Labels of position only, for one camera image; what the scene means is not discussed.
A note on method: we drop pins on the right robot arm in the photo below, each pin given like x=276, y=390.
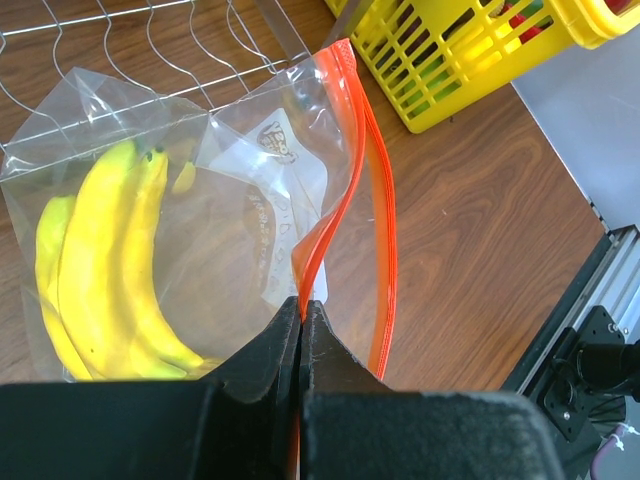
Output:
x=605, y=362

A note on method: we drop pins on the clear orange zip bag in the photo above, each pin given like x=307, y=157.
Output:
x=285, y=193

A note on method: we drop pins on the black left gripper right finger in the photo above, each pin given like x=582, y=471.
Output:
x=353, y=426

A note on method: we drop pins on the yellow plastic basket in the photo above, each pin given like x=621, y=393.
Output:
x=435, y=58

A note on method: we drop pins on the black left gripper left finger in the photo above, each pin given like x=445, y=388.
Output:
x=237, y=422

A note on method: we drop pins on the metal dish rack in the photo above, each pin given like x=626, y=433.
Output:
x=210, y=52

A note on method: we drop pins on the yellow banana bunch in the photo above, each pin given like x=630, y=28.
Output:
x=93, y=268

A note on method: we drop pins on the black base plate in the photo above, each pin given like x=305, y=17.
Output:
x=579, y=419

